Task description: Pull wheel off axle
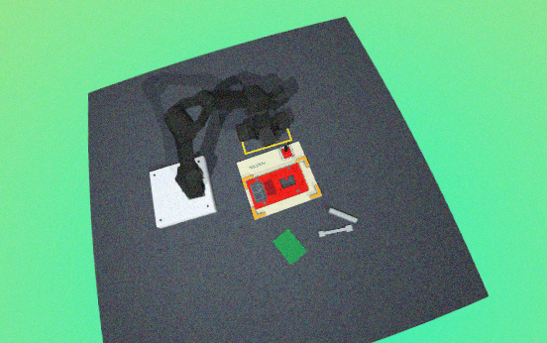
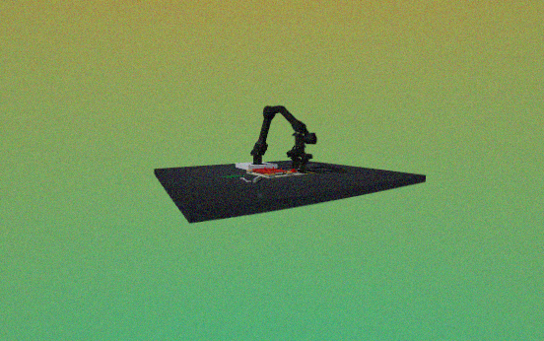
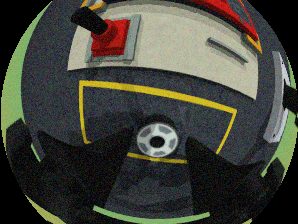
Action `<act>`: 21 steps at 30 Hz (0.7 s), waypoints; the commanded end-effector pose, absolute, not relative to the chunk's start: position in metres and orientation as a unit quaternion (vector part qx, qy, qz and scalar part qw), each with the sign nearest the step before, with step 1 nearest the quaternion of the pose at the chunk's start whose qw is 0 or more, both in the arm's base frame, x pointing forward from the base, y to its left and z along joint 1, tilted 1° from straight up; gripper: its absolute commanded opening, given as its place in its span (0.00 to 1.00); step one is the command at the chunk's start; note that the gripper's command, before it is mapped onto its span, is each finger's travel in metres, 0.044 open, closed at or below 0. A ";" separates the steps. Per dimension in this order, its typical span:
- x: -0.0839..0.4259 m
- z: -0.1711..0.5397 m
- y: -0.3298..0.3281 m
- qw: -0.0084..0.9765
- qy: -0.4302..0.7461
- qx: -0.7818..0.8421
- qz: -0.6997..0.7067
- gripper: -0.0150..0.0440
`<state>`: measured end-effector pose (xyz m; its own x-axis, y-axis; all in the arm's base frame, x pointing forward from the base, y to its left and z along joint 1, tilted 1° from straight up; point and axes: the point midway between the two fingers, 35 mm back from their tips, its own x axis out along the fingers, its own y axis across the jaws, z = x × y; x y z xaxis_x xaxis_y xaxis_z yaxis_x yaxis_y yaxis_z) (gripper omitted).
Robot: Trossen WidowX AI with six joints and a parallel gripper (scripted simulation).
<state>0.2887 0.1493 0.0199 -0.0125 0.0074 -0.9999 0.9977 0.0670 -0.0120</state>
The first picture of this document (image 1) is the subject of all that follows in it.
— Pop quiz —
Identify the green rectangular patch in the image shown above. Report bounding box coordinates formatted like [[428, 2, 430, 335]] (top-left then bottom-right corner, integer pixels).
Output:
[[273, 229, 306, 264]]

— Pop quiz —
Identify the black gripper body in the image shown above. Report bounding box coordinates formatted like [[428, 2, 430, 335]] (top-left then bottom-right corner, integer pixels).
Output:
[[236, 111, 290, 142]]

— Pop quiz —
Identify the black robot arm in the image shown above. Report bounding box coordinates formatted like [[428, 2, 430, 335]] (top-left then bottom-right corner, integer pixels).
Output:
[[164, 84, 289, 200]]

